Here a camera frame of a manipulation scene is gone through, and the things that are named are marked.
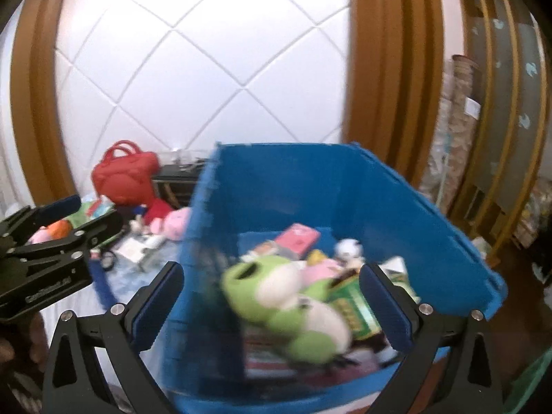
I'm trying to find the pink pig plush red dress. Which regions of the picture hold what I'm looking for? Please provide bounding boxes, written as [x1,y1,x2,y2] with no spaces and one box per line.
[143,198,192,242]

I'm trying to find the rolled patterned carpet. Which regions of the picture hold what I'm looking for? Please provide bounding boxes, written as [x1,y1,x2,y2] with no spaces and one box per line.
[419,54,481,214]

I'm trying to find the green frog plush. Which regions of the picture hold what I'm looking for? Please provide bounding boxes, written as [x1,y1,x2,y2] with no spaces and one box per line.
[221,255,353,364]

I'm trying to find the black picture frame box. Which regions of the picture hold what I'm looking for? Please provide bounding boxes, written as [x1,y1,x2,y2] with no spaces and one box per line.
[151,160,205,209]

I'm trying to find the pink box in bin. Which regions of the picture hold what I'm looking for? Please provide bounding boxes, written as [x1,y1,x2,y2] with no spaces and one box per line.
[275,223,320,260]

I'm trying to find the blue plastic storage bin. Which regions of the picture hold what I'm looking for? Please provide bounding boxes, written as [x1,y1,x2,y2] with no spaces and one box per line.
[161,144,507,413]

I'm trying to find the wooden glass door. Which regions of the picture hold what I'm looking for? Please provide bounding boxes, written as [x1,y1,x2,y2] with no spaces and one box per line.
[448,0,551,265]

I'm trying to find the green printed box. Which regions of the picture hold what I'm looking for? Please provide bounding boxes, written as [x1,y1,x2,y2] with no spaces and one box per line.
[327,274,382,341]

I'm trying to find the red bear-face handbag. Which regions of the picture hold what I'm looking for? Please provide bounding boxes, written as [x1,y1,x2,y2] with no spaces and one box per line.
[91,140,160,207]

